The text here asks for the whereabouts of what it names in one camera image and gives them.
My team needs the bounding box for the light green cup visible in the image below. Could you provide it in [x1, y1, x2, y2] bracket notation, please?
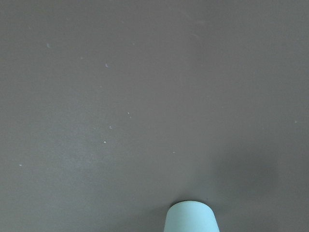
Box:
[164, 201, 220, 232]

